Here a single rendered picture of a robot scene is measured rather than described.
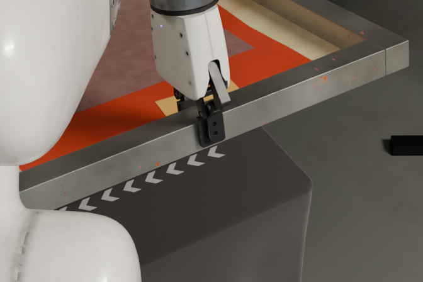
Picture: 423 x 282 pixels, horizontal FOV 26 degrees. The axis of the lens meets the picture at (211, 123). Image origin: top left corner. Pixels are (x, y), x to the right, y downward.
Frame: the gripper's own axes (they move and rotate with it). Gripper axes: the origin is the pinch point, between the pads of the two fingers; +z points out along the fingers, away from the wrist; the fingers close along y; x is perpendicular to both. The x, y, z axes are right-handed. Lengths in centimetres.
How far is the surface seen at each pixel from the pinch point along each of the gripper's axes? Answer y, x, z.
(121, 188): -24.4, -2.8, 21.7
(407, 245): -72, 91, 108
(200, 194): -17.7, 6.7, 23.2
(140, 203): -20.5, -1.8, 22.6
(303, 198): -11.0, 20.0, 26.2
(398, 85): -126, 133, 95
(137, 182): -24.2, -0.2, 21.7
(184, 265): -11.6, -0.1, 29.2
